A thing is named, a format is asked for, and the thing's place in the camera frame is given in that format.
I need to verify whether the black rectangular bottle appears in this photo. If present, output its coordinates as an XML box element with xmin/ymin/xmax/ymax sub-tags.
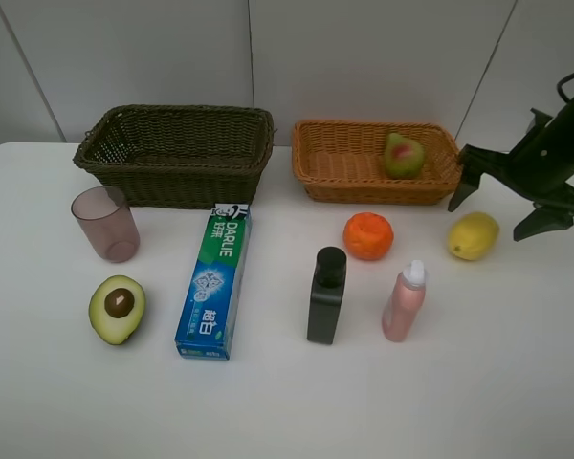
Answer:
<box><xmin>306</xmin><ymin>247</ymin><xmax>347</xmax><ymax>345</ymax></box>

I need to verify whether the dark brown wicker basket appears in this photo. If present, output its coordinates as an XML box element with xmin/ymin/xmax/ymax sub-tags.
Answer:
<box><xmin>74</xmin><ymin>104</ymin><xmax>275</xmax><ymax>209</ymax></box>

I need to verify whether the green blue toothpaste box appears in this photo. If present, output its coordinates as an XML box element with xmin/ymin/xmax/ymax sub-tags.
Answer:
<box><xmin>175</xmin><ymin>204</ymin><xmax>252</xmax><ymax>361</ymax></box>

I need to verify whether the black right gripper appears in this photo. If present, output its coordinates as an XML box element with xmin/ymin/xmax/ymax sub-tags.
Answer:
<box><xmin>448</xmin><ymin>102</ymin><xmax>574</xmax><ymax>241</ymax></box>

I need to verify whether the green red pear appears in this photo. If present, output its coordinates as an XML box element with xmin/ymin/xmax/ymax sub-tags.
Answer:
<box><xmin>384</xmin><ymin>133</ymin><xmax>426</xmax><ymax>180</ymax></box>

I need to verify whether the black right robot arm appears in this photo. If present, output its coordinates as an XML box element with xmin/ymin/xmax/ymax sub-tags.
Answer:
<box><xmin>448</xmin><ymin>73</ymin><xmax>574</xmax><ymax>242</ymax></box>

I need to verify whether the yellow lemon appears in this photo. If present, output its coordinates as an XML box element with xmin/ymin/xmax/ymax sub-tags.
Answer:
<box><xmin>447</xmin><ymin>212</ymin><xmax>499</xmax><ymax>261</ymax></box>

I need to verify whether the pink bottle white cap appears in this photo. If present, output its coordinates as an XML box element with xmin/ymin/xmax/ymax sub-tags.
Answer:
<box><xmin>382</xmin><ymin>260</ymin><xmax>427</xmax><ymax>342</ymax></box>

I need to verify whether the orange tangerine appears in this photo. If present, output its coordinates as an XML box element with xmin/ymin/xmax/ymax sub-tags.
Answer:
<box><xmin>342</xmin><ymin>212</ymin><xmax>394</xmax><ymax>261</ymax></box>

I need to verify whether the translucent pink plastic cup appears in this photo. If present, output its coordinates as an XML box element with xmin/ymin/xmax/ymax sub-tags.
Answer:
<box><xmin>71</xmin><ymin>186</ymin><xmax>140</xmax><ymax>263</ymax></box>

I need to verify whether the orange wicker basket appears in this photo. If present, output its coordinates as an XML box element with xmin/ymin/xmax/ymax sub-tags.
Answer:
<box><xmin>292</xmin><ymin>120</ymin><xmax>462</xmax><ymax>206</ymax></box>

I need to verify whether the halved avocado with pit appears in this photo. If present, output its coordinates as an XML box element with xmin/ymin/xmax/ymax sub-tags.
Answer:
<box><xmin>88</xmin><ymin>275</ymin><xmax>146</xmax><ymax>345</ymax></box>

